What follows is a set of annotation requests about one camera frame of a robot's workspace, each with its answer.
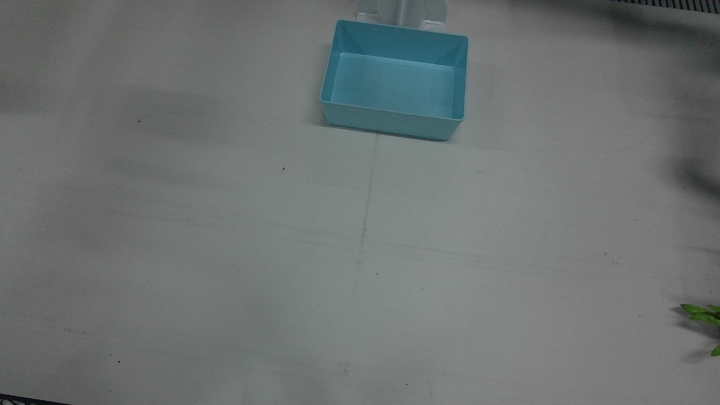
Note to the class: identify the green leafy toy fruit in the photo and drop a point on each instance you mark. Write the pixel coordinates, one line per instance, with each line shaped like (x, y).
(703, 316)

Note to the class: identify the light blue plastic bin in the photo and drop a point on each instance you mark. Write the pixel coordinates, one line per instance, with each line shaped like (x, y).
(394, 124)

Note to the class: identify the white plastic stand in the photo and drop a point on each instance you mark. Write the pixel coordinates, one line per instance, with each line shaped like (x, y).
(394, 11)

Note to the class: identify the dark striped vent grille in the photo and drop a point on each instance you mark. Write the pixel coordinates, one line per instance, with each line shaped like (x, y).
(669, 4)

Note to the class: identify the black mat edge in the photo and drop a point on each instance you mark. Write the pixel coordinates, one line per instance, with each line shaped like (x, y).
(22, 400)

